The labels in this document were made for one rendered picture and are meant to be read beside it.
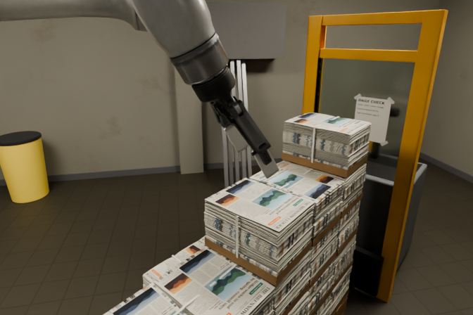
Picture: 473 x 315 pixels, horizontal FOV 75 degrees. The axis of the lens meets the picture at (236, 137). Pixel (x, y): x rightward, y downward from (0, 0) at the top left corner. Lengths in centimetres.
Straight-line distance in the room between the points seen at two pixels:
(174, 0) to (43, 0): 24
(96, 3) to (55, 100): 355
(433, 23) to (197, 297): 168
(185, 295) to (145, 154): 306
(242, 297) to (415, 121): 133
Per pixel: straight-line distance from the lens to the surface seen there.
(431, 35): 194
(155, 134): 407
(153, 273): 173
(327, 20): 214
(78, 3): 65
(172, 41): 50
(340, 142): 156
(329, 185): 152
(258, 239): 121
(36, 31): 414
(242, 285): 129
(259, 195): 136
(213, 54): 52
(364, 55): 204
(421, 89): 196
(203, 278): 132
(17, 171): 396
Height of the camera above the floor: 172
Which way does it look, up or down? 18 degrees down
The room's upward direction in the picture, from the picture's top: straight up
